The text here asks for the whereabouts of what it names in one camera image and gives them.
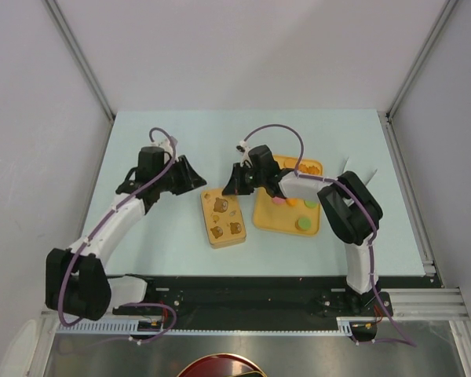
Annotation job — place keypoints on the green sandwich cookie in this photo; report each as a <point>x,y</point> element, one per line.
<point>303,224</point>
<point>310,204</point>

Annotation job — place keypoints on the wrist white camera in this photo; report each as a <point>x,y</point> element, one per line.
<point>169,144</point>
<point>243,148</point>

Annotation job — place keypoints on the left aluminium frame post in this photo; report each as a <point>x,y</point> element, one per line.
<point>71,42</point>

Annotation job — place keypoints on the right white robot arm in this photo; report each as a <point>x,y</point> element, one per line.
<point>351,210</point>

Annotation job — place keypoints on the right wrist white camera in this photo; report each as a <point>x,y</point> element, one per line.
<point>243,148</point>

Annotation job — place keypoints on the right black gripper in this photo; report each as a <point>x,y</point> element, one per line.
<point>236,185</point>

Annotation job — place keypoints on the yellow cookie tray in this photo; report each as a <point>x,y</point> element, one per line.
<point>281,218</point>

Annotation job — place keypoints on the aluminium frame post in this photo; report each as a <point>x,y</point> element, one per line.
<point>422,56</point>
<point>71,42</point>

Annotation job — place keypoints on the metal tongs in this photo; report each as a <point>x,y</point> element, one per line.
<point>367,172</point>

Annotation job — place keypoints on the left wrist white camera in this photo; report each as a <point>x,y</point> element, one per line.
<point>169,144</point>

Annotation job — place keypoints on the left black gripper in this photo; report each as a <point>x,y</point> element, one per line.
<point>189,179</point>

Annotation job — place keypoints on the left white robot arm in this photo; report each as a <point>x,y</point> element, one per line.
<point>76,281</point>

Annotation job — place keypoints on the pink round cookie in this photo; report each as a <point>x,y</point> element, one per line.
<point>278,201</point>

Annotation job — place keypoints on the yellow cookie tin box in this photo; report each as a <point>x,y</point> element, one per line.
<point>222,243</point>

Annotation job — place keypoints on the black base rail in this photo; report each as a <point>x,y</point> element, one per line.
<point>246,303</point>

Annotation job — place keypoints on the silver tin lid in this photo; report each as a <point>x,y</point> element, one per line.
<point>222,215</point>

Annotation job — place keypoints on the right aluminium frame post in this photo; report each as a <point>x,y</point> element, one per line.
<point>422,56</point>

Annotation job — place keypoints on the dark red round object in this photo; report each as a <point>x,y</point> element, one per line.
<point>222,364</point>

